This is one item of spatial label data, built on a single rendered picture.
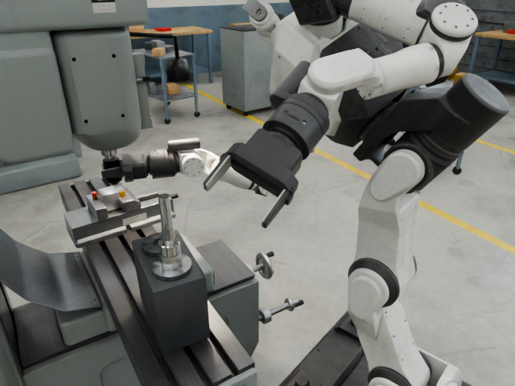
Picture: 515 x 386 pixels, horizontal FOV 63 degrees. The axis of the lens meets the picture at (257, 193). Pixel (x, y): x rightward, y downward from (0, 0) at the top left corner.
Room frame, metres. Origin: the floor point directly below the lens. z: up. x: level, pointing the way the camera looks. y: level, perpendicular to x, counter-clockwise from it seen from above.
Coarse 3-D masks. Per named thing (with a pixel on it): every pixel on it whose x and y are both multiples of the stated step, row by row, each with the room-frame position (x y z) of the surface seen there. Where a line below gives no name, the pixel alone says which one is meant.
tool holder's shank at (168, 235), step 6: (162, 198) 0.76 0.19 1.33; (168, 198) 0.76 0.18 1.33; (162, 204) 0.76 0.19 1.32; (168, 204) 0.76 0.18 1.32; (162, 210) 0.76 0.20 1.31; (168, 210) 0.76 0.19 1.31; (162, 216) 0.76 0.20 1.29; (168, 216) 0.76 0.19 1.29; (162, 222) 0.76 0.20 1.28; (168, 222) 0.76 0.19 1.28; (162, 228) 0.76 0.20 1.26; (168, 228) 0.76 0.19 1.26; (162, 234) 0.76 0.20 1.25; (168, 234) 0.75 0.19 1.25; (174, 234) 0.76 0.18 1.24; (168, 240) 0.75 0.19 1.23
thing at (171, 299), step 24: (144, 240) 0.86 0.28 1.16; (144, 264) 0.78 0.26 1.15; (192, 264) 0.78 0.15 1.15; (144, 288) 0.79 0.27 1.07; (168, 288) 0.70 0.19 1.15; (192, 288) 0.73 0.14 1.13; (168, 312) 0.70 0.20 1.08; (192, 312) 0.72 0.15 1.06; (168, 336) 0.70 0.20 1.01; (192, 336) 0.72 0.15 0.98
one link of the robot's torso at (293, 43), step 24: (288, 24) 0.99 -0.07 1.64; (336, 24) 0.97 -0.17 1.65; (360, 24) 1.01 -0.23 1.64; (288, 48) 0.97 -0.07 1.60; (312, 48) 0.94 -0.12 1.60; (336, 48) 0.96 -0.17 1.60; (360, 48) 0.97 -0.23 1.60; (384, 48) 0.98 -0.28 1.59; (288, 72) 0.99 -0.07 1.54; (360, 96) 0.90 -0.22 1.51; (384, 96) 0.92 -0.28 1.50; (336, 120) 0.93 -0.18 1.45; (360, 120) 0.90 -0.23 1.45
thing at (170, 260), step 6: (180, 246) 0.77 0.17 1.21; (162, 252) 0.75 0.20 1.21; (168, 252) 0.74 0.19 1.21; (174, 252) 0.75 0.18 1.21; (180, 252) 0.77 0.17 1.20; (162, 258) 0.75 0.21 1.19; (168, 258) 0.74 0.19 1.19; (174, 258) 0.75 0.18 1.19; (180, 258) 0.76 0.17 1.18; (162, 264) 0.75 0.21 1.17; (168, 264) 0.75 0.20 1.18; (174, 264) 0.75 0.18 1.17; (180, 264) 0.76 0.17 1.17
